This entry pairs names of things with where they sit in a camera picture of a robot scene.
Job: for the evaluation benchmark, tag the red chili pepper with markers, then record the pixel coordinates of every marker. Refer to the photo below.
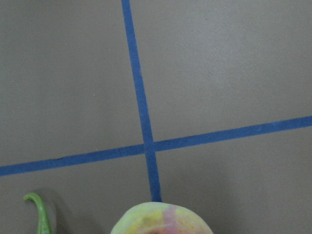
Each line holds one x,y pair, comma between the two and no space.
44,225

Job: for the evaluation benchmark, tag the pink yellow peach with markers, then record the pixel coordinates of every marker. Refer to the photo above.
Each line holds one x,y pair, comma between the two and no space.
160,218

